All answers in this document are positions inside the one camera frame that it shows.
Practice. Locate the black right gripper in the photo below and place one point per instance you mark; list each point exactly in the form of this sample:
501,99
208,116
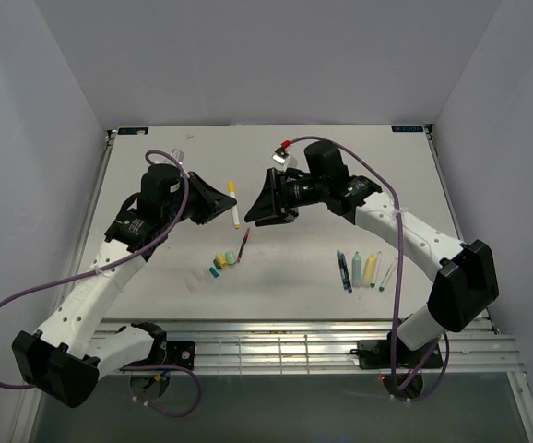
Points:
287,211

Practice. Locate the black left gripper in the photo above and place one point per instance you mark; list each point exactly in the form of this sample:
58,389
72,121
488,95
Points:
213,201

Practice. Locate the red yellow thin pen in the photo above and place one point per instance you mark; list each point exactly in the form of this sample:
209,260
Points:
243,244

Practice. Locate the white yellow marker pen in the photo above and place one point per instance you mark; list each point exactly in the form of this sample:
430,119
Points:
234,208

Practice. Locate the yellow highlighter cap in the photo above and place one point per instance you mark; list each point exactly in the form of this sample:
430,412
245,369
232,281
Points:
222,261

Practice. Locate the green highlighter cap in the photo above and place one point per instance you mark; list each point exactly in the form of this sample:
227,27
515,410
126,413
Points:
230,258

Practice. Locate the black thin pen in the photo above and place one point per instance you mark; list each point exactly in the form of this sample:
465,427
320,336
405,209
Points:
347,273

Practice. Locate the green capped thin pen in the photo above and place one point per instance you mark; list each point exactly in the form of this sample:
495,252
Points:
342,270

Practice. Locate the green highlighter pen body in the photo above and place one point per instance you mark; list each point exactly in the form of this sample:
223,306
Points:
356,270

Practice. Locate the yellow highlighter pen body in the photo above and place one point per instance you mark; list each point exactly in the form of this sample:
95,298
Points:
369,270

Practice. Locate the white green thin pen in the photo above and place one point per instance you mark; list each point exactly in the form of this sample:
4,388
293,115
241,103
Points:
376,269

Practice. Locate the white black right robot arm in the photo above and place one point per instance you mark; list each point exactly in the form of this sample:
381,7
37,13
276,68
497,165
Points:
463,275

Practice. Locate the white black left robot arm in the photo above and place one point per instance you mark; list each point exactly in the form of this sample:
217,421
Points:
60,357

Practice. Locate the left blue corner label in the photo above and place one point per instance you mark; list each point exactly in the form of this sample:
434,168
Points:
135,131

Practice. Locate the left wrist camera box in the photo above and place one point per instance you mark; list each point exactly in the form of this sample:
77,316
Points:
160,184

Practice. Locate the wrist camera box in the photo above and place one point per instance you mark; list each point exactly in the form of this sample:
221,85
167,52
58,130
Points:
324,160
160,184

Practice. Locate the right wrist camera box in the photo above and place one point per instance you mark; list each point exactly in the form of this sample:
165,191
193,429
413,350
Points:
324,160

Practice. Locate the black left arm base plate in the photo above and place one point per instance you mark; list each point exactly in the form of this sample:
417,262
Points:
168,353

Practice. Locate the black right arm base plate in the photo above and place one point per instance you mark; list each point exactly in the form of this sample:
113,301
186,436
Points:
375,354

